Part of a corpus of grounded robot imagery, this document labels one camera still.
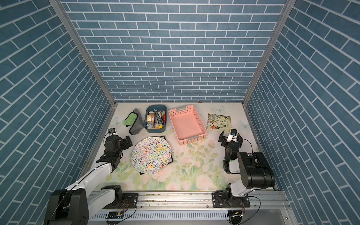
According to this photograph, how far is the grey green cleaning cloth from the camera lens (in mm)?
990

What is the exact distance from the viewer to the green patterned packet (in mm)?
1062

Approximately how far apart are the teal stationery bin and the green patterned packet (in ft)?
1.12

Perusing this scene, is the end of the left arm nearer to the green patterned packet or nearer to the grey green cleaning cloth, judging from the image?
the grey green cleaning cloth

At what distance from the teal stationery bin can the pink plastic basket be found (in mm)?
72

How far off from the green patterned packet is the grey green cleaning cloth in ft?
1.65

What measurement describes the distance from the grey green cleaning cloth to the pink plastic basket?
226mm

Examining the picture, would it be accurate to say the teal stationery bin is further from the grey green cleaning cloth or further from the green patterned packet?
the green patterned packet

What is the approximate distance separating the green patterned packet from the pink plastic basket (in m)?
0.09

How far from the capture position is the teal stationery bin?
104cm
